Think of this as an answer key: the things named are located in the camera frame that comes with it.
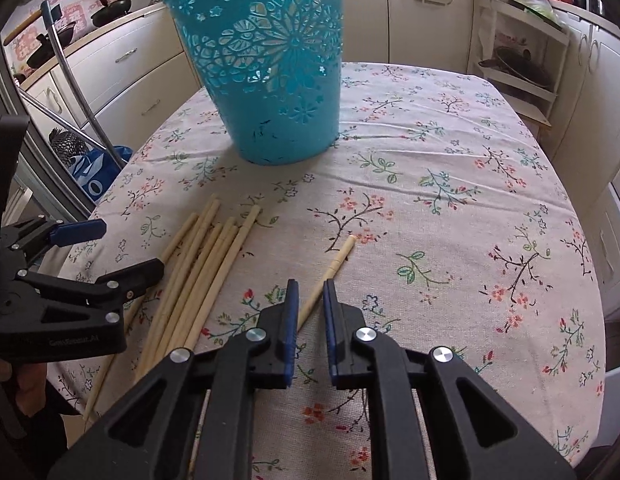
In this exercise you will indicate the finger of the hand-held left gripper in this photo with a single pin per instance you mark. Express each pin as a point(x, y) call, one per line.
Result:
point(79, 231)
point(139, 275)

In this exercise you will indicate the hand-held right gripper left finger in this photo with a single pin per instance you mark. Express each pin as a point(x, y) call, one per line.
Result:
point(290, 332)

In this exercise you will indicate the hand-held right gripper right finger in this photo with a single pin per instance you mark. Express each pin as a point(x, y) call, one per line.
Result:
point(331, 332)

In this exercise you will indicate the pale single chopstick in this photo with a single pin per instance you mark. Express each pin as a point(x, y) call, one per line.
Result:
point(335, 265)

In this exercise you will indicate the bunch of wooden chopsticks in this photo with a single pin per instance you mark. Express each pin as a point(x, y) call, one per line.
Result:
point(209, 270)

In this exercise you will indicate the teal perforated plastic basket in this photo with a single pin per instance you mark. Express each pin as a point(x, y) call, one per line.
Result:
point(290, 130)

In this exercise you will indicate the person's left hand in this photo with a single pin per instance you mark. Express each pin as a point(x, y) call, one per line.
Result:
point(30, 385)

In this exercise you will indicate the blue printed bag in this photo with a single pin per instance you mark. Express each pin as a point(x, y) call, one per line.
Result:
point(97, 175)

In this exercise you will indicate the dark textured object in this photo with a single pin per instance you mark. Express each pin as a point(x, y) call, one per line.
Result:
point(67, 147)

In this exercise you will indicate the thin metal pole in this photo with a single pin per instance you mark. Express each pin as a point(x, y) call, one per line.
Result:
point(64, 120)

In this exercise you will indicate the black frying pan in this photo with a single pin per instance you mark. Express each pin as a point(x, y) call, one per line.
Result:
point(47, 50)

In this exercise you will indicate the floral tablecloth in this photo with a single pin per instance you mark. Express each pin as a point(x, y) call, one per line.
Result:
point(415, 210)

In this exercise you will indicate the cream drawer cabinet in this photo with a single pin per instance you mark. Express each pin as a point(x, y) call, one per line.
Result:
point(129, 75)

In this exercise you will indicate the black wok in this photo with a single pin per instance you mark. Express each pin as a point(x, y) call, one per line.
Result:
point(112, 10)

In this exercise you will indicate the cream door cabinet run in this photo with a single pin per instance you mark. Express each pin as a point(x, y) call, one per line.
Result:
point(420, 30)

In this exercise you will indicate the dark pan with lid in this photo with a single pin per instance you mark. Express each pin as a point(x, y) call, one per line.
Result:
point(515, 65)

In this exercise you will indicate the cream cabinet with drawers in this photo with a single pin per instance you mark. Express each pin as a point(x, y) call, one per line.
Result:
point(595, 110)

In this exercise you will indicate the white shelf cart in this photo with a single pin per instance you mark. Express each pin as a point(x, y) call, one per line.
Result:
point(545, 40)

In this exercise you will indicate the green vegetable bag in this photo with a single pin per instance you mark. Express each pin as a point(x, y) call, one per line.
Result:
point(537, 7)

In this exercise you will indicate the grey metal door frame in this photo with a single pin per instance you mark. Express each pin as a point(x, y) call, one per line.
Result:
point(9, 90)

